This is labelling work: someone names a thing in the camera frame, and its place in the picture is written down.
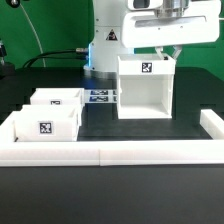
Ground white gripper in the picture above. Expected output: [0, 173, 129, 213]
[121, 6, 220, 60]

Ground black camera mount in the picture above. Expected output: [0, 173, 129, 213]
[0, 39, 15, 79]

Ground white marker tag sheet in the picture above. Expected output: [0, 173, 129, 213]
[84, 89, 117, 103]

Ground black cables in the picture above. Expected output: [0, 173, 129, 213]
[21, 47, 90, 69]

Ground white drawer tray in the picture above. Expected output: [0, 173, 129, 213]
[30, 88, 85, 107]
[14, 105, 81, 142]

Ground white U-shaped border frame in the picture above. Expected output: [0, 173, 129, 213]
[0, 109, 224, 167]

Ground white drawer cabinet box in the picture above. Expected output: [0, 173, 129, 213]
[117, 54, 176, 119]

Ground white thin cable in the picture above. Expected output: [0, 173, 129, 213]
[18, 3, 47, 68]

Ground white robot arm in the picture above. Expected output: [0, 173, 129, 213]
[84, 0, 221, 78]

